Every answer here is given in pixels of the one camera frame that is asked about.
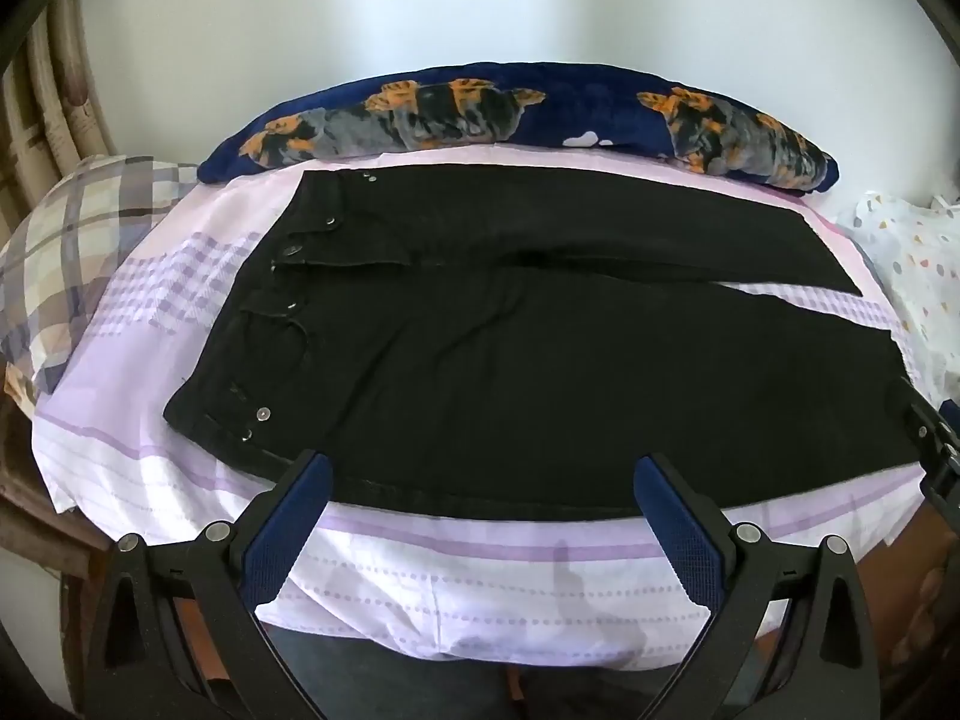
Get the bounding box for black denim pants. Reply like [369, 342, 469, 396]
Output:
[164, 164, 911, 522]

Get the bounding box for beige plaid pillow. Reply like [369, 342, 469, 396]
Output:
[2, 154, 197, 394]

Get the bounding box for white polka dot pillow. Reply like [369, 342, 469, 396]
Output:
[841, 192, 960, 408]

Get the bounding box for rattan headboard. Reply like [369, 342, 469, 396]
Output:
[2, 0, 114, 239]

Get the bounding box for wooden bed frame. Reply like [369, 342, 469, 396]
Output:
[2, 395, 110, 710]

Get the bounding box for navy dog print bolster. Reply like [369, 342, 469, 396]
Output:
[199, 62, 839, 195]

